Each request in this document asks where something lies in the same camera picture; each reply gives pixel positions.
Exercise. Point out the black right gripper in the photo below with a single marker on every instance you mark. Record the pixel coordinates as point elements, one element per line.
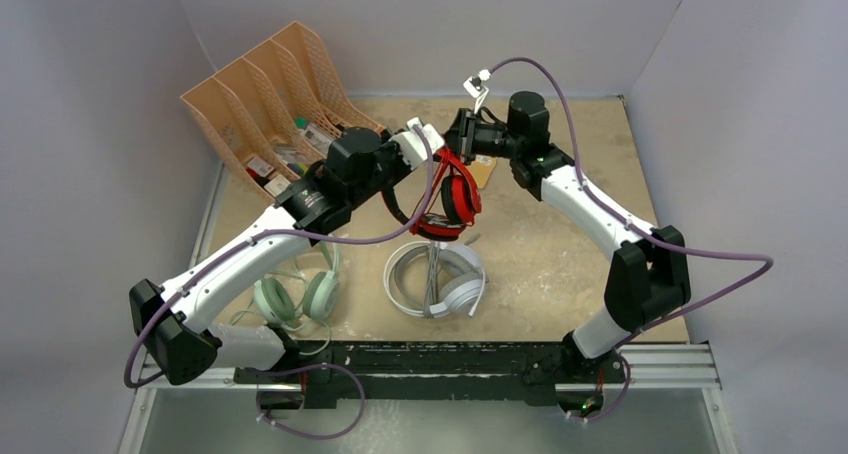
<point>461,137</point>

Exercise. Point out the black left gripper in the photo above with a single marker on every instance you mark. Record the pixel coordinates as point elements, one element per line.
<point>392,147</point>

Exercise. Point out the red black headphones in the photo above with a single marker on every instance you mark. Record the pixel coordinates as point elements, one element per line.
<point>460,201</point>

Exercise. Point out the white over-ear headphones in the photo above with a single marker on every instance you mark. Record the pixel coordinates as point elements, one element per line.
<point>455,280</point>

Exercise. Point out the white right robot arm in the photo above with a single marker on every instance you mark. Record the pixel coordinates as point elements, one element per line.
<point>648,275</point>

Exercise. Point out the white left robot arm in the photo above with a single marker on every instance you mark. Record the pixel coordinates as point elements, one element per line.
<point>175,322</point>

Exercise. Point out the yellow spiral notebook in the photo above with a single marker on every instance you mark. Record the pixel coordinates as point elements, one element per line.
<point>481,170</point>

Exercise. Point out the clear plastic ruler pouch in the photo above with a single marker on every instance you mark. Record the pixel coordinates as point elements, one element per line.
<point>316,138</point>

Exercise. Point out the white staples box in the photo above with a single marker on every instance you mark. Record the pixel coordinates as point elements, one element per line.
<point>276,185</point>

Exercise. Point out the peach plastic file organizer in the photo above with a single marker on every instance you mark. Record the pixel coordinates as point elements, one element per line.
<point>251,106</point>

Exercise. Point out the red white small box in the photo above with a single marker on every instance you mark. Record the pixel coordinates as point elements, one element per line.
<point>260,167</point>

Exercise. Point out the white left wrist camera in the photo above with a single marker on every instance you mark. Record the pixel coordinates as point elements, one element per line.
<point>418,142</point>

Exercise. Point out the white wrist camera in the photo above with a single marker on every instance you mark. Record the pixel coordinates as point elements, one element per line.
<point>418,142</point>
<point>476,87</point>

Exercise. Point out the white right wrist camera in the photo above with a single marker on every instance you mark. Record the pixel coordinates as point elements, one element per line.
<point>476,87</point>

